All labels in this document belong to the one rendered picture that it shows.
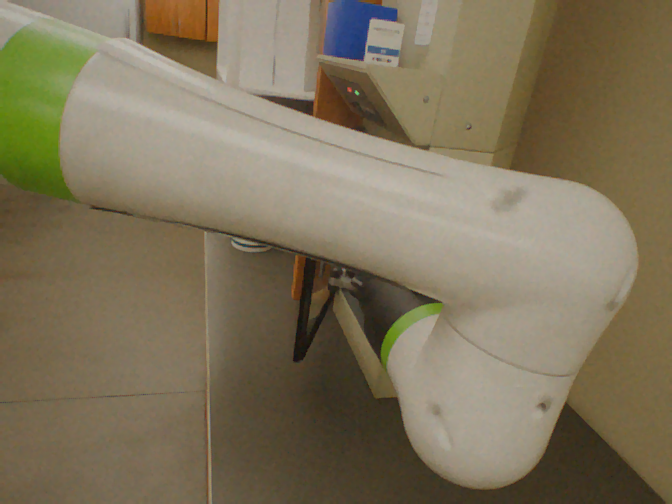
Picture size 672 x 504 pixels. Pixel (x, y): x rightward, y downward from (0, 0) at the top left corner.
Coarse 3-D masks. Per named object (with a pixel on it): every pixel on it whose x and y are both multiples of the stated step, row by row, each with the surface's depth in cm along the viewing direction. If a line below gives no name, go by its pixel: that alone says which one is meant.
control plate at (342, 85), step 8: (336, 80) 86; (344, 80) 79; (344, 88) 84; (352, 88) 78; (360, 88) 73; (344, 96) 90; (352, 96) 83; (360, 96) 77; (360, 104) 82; (368, 104) 76; (360, 112) 87; (368, 112) 81; (376, 112) 75; (376, 120) 79
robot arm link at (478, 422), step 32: (416, 320) 40; (384, 352) 42; (416, 352) 37; (448, 352) 32; (480, 352) 30; (416, 384) 35; (448, 384) 32; (480, 384) 30; (512, 384) 30; (544, 384) 30; (416, 416) 34; (448, 416) 32; (480, 416) 31; (512, 416) 30; (544, 416) 31; (416, 448) 35; (448, 448) 32; (480, 448) 31; (512, 448) 31; (544, 448) 33; (448, 480) 34; (480, 480) 32; (512, 480) 32
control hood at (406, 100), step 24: (336, 72) 81; (360, 72) 66; (384, 72) 63; (408, 72) 64; (384, 96) 64; (408, 96) 65; (432, 96) 66; (384, 120) 74; (408, 120) 66; (432, 120) 67
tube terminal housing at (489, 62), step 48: (384, 0) 88; (480, 0) 62; (528, 0) 64; (432, 48) 69; (480, 48) 65; (528, 48) 70; (480, 96) 68; (528, 96) 83; (432, 144) 69; (480, 144) 71; (384, 384) 86
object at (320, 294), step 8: (352, 128) 89; (328, 264) 95; (304, 272) 77; (328, 272) 97; (304, 280) 78; (304, 288) 78; (320, 288) 91; (304, 296) 79; (312, 296) 85; (320, 296) 93; (328, 296) 104; (312, 304) 87; (320, 304) 96; (312, 312) 89; (320, 312) 98; (312, 320) 90; (312, 328) 92; (296, 336) 82; (296, 344) 82; (296, 352) 83; (296, 360) 84
